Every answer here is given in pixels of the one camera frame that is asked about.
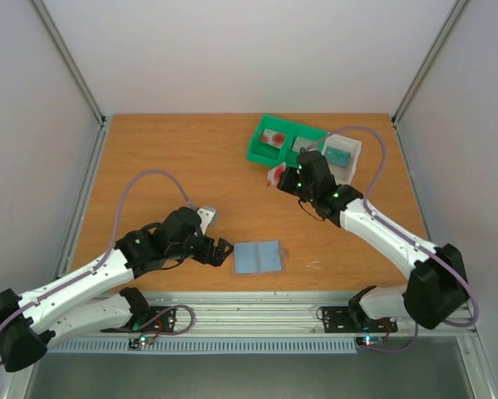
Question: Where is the white magnetic stripe card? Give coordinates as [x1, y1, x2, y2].
[292, 137, 318, 153]

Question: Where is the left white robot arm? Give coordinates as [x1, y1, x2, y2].
[0, 207, 234, 372]

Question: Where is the teal card in bin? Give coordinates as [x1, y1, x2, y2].
[324, 146, 352, 168]

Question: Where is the green two-compartment bin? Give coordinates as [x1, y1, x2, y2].
[246, 115, 326, 168]

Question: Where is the white plastic bin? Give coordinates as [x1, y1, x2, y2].
[322, 135, 362, 185]

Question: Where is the left controller board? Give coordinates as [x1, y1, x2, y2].
[128, 336, 155, 350]

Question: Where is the controller board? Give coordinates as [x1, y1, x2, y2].
[356, 335, 387, 347]
[128, 336, 155, 350]

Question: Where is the right controller board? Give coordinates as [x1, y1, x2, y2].
[356, 335, 387, 347]

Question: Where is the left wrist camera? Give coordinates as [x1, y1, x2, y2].
[196, 206, 219, 232]

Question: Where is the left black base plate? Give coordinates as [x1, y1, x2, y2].
[101, 306, 176, 333]

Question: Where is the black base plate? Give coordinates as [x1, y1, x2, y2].
[316, 306, 398, 333]
[101, 306, 176, 333]

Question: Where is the aluminium front rail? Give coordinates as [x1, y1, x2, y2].
[52, 290, 478, 338]

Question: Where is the grey slotted cable duct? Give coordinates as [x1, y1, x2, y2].
[49, 337, 357, 355]

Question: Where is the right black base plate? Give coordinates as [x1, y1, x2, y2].
[316, 306, 398, 333]

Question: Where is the right aluminium frame post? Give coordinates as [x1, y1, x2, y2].
[391, 0, 470, 126]

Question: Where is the aluminium frame post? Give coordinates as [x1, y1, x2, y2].
[30, 0, 106, 126]
[391, 0, 470, 126]

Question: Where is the left aluminium frame post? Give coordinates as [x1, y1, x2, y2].
[30, 0, 106, 126]

